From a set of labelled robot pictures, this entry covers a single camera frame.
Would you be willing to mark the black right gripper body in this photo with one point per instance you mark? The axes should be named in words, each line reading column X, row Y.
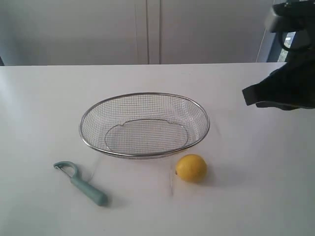
column 296, row 79

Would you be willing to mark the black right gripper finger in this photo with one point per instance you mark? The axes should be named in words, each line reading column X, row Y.
column 265, row 91
column 286, row 105

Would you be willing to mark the yellow lemon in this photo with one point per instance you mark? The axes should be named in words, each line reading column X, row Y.
column 191, row 168

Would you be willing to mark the teal vegetable peeler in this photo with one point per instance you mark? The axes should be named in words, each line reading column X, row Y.
column 94, row 194

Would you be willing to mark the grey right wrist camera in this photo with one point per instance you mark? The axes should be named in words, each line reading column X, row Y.
column 292, row 15

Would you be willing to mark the oval wire mesh basket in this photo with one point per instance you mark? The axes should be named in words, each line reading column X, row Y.
column 144, row 125

